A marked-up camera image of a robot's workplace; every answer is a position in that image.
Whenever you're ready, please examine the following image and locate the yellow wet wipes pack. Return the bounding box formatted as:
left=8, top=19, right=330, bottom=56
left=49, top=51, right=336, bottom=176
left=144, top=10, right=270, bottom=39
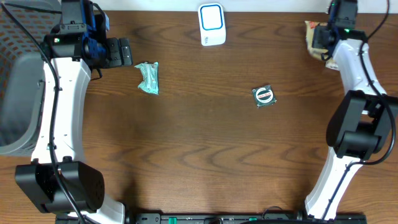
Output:
left=305, top=21, right=339, bottom=71

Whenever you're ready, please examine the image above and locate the teal wipes pack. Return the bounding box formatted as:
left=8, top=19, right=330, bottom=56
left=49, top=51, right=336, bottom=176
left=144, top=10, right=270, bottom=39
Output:
left=134, top=62, right=159, bottom=95

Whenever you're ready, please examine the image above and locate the dark green round-label packet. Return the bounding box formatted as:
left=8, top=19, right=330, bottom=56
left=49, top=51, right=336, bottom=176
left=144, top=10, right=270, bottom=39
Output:
left=252, top=85, right=277, bottom=108

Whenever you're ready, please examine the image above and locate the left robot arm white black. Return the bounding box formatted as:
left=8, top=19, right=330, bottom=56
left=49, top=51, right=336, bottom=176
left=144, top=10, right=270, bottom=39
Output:
left=15, top=0, right=134, bottom=223

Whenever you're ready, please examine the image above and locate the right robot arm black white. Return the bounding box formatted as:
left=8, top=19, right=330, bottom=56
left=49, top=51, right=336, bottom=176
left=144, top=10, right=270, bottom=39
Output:
left=305, top=0, right=397, bottom=223

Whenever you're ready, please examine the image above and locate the black mesh plastic basket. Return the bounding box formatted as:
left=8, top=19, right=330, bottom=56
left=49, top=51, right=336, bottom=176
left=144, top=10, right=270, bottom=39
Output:
left=1, top=0, right=61, bottom=157

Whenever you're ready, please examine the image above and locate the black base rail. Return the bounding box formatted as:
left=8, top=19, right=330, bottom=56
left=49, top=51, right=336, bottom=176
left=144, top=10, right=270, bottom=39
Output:
left=55, top=212, right=368, bottom=224

